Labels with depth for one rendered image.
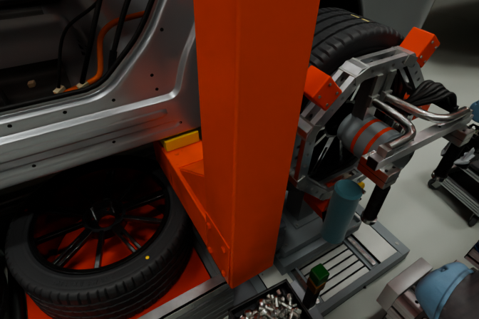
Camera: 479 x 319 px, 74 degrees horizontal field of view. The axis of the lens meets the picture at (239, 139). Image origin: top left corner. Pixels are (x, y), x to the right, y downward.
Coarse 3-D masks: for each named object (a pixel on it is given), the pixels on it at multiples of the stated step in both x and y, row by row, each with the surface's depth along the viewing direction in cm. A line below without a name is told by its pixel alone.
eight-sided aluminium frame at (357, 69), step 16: (400, 48) 96; (352, 64) 87; (368, 64) 87; (384, 64) 89; (400, 64) 93; (416, 64) 98; (336, 80) 89; (352, 80) 85; (416, 80) 104; (400, 96) 116; (304, 112) 91; (320, 112) 88; (400, 112) 120; (304, 128) 89; (320, 128) 90; (400, 128) 120; (304, 144) 91; (304, 160) 96; (304, 176) 101; (336, 176) 124; (352, 176) 124; (320, 192) 114
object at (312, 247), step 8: (352, 224) 163; (360, 224) 164; (352, 232) 164; (320, 240) 156; (304, 248) 152; (312, 248) 152; (320, 248) 152; (280, 256) 146; (288, 256) 148; (296, 256) 148; (304, 256) 148; (312, 256) 153; (280, 264) 144; (288, 264) 143; (296, 264) 148; (280, 272) 147
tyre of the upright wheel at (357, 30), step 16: (320, 16) 100; (336, 16) 99; (352, 16) 100; (320, 32) 95; (336, 32) 93; (352, 32) 90; (368, 32) 92; (384, 32) 95; (320, 48) 90; (336, 48) 88; (352, 48) 91; (368, 48) 95; (384, 48) 99; (320, 64) 88; (336, 64) 91; (400, 80) 115; (304, 96) 92; (352, 160) 132
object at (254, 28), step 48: (240, 0) 44; (288, 0) 49; (240, 48) 49; (288, 48) 54; (240, 96) 55; (288, 96) 61; (240, 144) 62; (288, 144) 70; (240, 192) 71; (240, 240) 83
